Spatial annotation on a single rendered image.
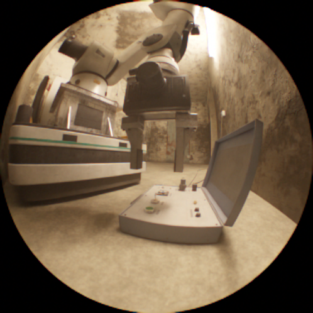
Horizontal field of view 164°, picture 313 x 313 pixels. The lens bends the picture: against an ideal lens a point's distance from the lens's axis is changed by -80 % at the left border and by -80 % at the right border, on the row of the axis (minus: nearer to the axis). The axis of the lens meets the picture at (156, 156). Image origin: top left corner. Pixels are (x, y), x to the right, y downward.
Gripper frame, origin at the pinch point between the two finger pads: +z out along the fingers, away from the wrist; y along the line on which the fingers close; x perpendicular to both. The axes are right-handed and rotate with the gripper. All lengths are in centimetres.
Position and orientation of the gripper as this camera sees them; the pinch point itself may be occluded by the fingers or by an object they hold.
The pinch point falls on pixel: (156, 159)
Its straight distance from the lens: 36.6
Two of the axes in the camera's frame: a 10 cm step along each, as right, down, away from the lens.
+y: -9.7, -0.4, 2.3
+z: -0.4, 10.0, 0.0
